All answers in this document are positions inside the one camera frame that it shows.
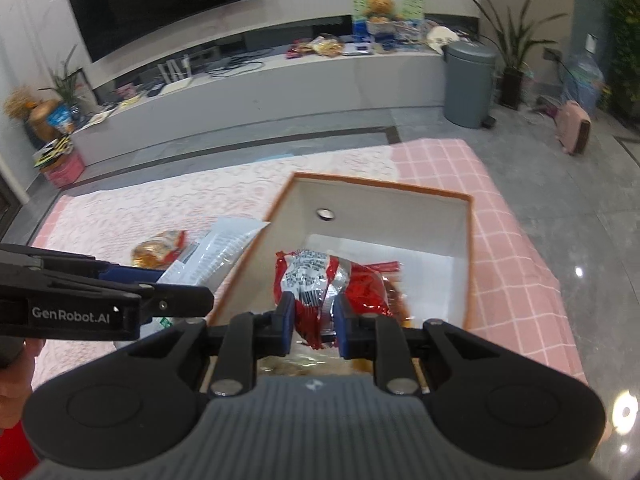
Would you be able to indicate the orange storage box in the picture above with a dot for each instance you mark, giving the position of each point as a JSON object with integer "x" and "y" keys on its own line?
{"x": 380, "y": 215}

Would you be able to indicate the red strip snack packet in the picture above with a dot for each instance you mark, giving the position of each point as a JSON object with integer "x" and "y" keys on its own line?
{"x": 370, "y": 285}

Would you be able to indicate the pink checked cloth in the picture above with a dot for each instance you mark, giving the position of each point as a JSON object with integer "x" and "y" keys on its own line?
{"x": 510, "y": 280}

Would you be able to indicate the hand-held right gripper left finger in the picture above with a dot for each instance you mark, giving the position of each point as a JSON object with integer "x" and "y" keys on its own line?
{"x": 286, "y": 322}

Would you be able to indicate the person's left hand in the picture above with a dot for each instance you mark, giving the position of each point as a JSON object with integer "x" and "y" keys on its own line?
{"x": 17, "y": 395}

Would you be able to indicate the clear green snack packet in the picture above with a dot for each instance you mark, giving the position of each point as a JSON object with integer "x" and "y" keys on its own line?
{"x": 305, "y": 360}

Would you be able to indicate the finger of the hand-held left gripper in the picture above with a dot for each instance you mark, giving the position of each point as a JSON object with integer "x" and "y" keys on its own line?
{"x": 180, "y": 301}
{"x": 130, "y": 274}

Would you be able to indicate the black television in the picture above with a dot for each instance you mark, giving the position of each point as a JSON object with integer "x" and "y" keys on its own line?
{"x": 165, "y": 0}

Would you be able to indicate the blue water jug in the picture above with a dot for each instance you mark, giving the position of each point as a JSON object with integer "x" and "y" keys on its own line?
{"x": 582, "y": 80}

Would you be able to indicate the clear white label packet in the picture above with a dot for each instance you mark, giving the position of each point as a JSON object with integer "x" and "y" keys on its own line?
{"x": 220, "y": 245}

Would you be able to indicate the pink cardboard box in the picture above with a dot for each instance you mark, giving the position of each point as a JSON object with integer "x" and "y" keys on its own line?
{"x": 65, "y": 170}

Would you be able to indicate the brown vase with dried flowers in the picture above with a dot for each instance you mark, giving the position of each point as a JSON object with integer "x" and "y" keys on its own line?
{"x": 42, "y": 120}

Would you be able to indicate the long leaf potted plant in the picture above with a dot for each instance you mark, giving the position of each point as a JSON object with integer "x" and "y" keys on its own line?
{"x": 512, "y": 85}

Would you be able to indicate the pile of snack packets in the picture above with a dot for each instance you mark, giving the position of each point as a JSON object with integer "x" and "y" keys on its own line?
{"x": 325, "y": 46}

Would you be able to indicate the white router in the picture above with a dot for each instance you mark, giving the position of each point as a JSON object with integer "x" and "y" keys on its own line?
{"x": 175, "y": 85}

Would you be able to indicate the white lace tablecloth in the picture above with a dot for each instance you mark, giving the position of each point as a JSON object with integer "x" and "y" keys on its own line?
{"x": 175, "y": 195}

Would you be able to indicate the orange stick snack bag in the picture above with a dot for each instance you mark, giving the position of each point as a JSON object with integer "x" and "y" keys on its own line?
{"x": 155, "y": 250}

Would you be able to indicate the green leafy plant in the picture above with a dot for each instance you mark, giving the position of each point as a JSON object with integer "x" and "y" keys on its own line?
{"x": 620, "y": 35}

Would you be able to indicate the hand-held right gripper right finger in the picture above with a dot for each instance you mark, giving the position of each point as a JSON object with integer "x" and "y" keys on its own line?
{"x": 342, "y": 327}

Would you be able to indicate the grey media console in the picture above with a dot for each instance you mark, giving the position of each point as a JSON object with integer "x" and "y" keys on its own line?
{"x": 300, "y": 90}

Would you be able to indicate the small potted plant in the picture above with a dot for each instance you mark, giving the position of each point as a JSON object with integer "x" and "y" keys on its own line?
{"x": 65, "y": 85}

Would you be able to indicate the teddy bear gift box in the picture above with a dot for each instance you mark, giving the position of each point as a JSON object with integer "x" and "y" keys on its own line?
{"x": 382, "y": 7}

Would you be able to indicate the red white label snack packet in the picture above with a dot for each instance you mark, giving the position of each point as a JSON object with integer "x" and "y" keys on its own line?
{"x": 305, "y": 280}

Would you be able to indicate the person's red clothing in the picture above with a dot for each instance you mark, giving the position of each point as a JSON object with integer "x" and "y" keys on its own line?
{"x": 12, "y": 455}

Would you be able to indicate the grey trash bin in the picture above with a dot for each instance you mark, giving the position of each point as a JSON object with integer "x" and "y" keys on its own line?
{"x": 467, "y": 85}

